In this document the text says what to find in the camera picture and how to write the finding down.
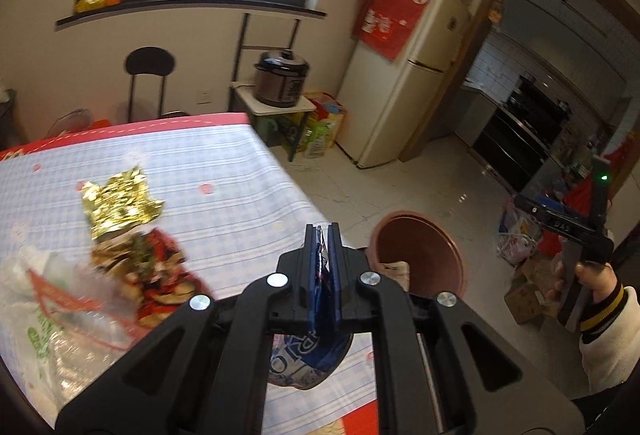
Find brown red paper bag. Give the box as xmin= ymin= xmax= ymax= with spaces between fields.
xmin=91 ymin=228 xmax=210 ymax=330

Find blue snack wrapper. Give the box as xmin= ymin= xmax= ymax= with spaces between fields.
xmin=268 ymin=224 xmax=354 ymax=391

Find clear white plastic bag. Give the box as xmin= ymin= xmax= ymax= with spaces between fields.
xmin=1 ymin=245 xmax=148 ymax=425

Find gold foil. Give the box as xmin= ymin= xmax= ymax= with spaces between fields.
xmin=80 ymin=166 xmax=164 ymax=241

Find white sleeve right forearm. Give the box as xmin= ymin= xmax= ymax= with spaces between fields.
xmin=579 ymin=282 xmax=639 ymax=394

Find red brown trash bin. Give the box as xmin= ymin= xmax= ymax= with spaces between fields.
xmin=366 ymin=211 xmax=466 ymax=297

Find black kitchen oven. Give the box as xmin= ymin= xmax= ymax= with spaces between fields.
xmin=472 ymin=74 xmax=573 ymax=192

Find right hand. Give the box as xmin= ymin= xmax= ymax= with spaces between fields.
xmin=544 ymin=253 xmax=617 ymax=303

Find cardboard box on floor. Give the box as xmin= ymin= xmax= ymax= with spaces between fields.
xmin=504 ymin=253 xmax=559 ymax=325

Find cream two-door refrigerator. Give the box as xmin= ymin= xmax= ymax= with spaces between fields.
xmin=336 ymin=0 xmax=470 ymax=170

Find small white side table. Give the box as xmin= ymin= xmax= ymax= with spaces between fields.
xmin=228 ymin=82 xmax=316 ymax=162

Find colourful bags beside fridge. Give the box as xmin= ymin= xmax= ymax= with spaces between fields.
xmin=300 ymin=92 xmax=346 ymax=159

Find red cloth on refrigerator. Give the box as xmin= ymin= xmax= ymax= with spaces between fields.
xmin=352 ymin=0 xmax=430 ymax=62

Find silver black pressure cooker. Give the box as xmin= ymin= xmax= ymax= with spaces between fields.
xmin=254 ymin=50 xmax=310 ymax=108

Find black metal rack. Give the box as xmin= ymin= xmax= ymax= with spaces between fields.
xmin=227 ymin=12 xmax=302 ymax=111

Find yellow orange snack packet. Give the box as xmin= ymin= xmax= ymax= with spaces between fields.
xmin=74 ymin=0 xmax=123 ymax=14

